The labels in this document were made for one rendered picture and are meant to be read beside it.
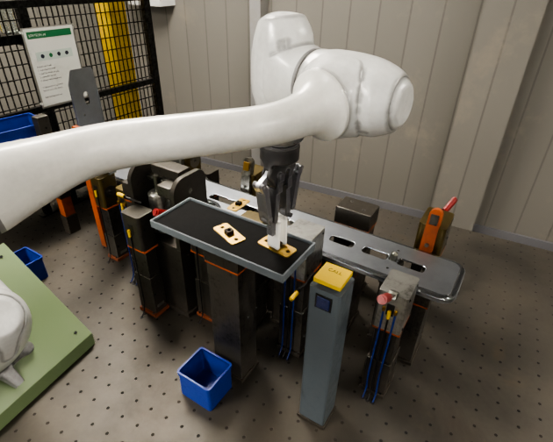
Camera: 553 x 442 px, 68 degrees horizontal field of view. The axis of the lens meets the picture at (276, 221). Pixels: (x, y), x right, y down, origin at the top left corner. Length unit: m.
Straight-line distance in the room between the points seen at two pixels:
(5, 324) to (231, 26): 2.93
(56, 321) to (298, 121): 1.01
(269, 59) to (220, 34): 2.95
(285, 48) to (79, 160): 0.34
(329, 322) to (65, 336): 0.79
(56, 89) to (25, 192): 1.55
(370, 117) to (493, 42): 2.30
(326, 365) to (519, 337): 0.76
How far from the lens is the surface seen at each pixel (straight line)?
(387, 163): 3.27
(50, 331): 1.34
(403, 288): 0.99
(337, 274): 0.83
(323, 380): 1.00
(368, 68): 0.58
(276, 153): 0.74
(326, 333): 0.89
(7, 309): 1.05
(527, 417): 1.34
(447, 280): 1.15
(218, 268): 0.97
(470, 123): 2.94
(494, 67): 2.86
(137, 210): 1.23
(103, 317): 1.47
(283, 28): 0.68
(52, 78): 2.04
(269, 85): 0.68
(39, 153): 0.53
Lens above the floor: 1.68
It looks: 32 degrees down
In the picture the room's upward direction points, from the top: 1 degrees clockwise
